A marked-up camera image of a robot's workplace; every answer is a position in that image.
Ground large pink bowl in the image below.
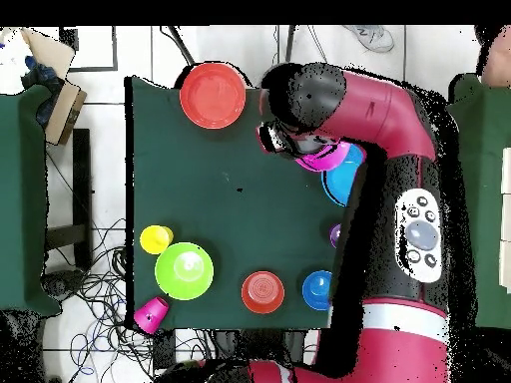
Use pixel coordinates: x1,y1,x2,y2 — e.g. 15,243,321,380
294,141,352,174

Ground light blue bowl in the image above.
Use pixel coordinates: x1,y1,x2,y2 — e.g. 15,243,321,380
320,144,367,207

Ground green bowl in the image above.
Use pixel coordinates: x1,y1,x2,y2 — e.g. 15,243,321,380
154,241,216,301

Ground small dark blue bowl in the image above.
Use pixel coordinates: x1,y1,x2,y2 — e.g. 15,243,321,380
301,270,333,311

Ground large shallow orange bowl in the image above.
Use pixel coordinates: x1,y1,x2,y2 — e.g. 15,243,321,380
179,62,248,131

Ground dark green table cloth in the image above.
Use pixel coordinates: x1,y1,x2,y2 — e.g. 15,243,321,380
124,75,360,332

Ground small orange bowl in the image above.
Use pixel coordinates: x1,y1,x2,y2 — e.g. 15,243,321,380
241,270,286,315

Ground yellow cup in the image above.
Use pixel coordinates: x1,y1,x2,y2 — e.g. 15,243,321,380
139,224,176,255

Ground pink cup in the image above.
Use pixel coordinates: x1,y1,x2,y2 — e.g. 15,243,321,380
132,295,171,335

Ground person's shoe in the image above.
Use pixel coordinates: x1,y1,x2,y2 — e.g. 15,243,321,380
341,25,396,54

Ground brown cardboard box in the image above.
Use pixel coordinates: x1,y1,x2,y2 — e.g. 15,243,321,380
44,79,88,146

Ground green cloth covered table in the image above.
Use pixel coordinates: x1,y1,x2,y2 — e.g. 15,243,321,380
446,73,511,330
0,84,62,318

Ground white boxes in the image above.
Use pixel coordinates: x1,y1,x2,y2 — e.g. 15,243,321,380
499,146,511,295

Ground beige board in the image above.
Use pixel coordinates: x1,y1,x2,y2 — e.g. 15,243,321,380
19,26,77,81

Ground person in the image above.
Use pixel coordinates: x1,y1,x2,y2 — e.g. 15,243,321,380
473,25,511,89

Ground tangle of black cables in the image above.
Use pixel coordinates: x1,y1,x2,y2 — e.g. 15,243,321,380
45,214,219,383

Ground black stool frame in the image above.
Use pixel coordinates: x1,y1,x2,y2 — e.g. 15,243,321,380
45,128,94,273

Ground black camera tripod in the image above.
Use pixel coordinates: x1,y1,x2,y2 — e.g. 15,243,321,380
159,25,297,67

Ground black pedestal leg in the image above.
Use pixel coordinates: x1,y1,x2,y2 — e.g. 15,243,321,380
39,269,86,302

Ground black floor frame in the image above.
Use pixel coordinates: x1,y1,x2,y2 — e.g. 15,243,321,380
58,25,120,74

